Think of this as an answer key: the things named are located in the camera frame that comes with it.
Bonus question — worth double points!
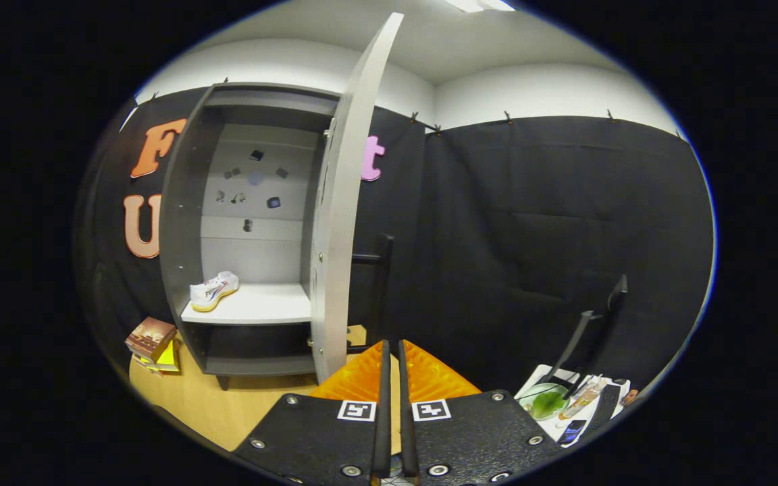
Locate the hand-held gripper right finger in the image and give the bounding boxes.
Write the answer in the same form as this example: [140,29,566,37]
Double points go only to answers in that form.
[398,340,565,486]

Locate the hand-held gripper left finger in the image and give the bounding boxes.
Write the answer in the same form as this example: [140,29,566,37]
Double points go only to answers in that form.
[232,340,393,486]

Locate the beige shoe cabinet door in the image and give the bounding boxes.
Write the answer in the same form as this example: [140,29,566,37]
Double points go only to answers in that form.
[309,12,405,385]

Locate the dark grey shoe cabinet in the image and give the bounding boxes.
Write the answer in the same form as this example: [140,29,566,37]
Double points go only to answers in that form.
[159,82,342,391]

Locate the white side table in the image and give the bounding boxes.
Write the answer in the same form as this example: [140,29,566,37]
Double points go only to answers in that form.
[516,364,633,448]

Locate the green bowl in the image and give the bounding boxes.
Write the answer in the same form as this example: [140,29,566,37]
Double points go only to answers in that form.
[519,383,571,421]

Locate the dark smartphone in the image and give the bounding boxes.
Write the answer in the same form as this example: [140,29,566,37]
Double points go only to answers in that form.
[558,419,588,445]

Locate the small clear bottle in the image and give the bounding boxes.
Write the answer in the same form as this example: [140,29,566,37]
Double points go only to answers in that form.
[561,378,606,419]

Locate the long black remote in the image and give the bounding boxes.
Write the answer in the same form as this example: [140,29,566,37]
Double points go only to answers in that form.
[581,383,623,439]

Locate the black backdrop cloth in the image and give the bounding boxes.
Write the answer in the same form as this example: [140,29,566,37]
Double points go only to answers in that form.
[75,84,715,406]

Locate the yellow book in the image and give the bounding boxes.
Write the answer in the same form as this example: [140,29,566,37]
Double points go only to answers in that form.
[134,340,181,373]

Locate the black metal stand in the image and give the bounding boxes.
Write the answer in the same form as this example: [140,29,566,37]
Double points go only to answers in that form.
[538,275,629,392]

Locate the brown book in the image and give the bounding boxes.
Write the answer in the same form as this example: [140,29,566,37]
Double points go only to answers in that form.
[125,317,178,362]

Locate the ceiling light panel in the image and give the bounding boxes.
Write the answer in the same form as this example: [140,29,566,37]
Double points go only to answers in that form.
[444,0,515,13]

